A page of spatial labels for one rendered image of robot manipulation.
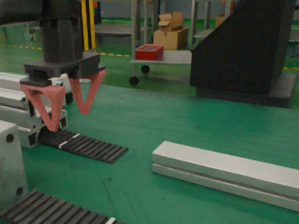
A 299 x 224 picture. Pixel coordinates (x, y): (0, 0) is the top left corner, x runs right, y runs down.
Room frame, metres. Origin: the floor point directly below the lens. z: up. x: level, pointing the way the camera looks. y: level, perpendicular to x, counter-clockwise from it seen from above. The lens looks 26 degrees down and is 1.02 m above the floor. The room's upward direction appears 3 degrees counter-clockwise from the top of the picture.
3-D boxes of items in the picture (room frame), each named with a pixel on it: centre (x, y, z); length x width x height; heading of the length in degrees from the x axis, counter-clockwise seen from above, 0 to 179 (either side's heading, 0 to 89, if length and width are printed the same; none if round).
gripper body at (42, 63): (0.50, 0.06, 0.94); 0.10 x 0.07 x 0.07; 146
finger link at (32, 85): (0.47, 0.08, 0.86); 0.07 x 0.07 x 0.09; 56
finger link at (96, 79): (0.52, 0.05, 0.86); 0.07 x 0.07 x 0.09; 56
